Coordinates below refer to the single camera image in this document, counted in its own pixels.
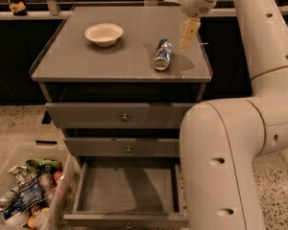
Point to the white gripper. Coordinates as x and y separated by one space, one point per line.
195 1

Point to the blue silver redbull can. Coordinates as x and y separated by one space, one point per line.
163 55

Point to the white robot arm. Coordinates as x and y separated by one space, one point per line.
220 138

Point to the grey drawer cabinet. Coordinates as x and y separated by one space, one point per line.
75 70

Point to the grey top drawer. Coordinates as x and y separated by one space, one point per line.
117 115

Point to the grey middle drawer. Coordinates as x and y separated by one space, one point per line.
131 147

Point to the grey open bottom drawer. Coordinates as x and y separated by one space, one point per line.
129 193

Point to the white paper bowl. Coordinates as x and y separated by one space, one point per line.
104 34

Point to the small yellow black object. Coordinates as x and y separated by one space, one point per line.
18 8

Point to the green snack bag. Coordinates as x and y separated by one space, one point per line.
45 165

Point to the clear plastic storage bin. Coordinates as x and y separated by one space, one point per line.
24 152

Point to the blue snack bag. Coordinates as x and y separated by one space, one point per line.
30 192

